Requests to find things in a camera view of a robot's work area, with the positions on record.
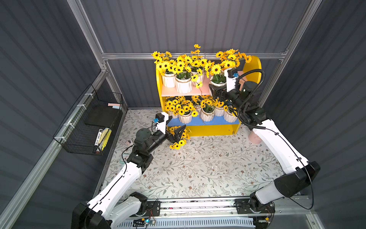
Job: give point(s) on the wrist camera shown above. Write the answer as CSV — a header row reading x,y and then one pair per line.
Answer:
x,y
231,75
161,120

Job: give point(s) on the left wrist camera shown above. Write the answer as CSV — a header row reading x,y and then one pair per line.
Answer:
x,y
161,120

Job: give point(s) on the black wire wall basket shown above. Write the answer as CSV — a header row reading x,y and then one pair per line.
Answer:
x,y
78,132

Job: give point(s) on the pink bucket with pens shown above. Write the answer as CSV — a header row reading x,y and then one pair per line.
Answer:
x,y
254,138

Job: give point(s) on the pink sticky notes pad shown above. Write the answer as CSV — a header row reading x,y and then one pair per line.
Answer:
x,y
114,106

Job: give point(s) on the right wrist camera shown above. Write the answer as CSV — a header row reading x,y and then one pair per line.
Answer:
x,y
231,75

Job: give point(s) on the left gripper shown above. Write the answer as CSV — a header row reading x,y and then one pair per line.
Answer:
x,y
167,134

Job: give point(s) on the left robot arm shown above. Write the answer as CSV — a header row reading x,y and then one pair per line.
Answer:
x,y
104,211

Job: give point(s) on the white marker in basket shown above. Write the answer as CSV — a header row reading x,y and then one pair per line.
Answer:
x,y
99,134

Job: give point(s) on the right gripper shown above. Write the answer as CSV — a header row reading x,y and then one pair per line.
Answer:
x,y
220,93

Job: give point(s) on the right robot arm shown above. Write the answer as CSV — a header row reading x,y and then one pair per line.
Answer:
x,y
298,171

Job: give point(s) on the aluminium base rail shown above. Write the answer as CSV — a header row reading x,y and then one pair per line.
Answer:
x,y
218,212

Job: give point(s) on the floral patterned table mat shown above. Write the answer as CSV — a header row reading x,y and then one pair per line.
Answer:
x,y
208,166

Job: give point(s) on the yellow wooden shelf unit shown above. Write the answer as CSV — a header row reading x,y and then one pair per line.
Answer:
x,y
197,127

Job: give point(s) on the green circuit board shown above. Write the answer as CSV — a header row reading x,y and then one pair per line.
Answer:
x,y
143,223

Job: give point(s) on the yellow item in basket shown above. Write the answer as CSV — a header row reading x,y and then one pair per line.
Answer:
x,y
103,139

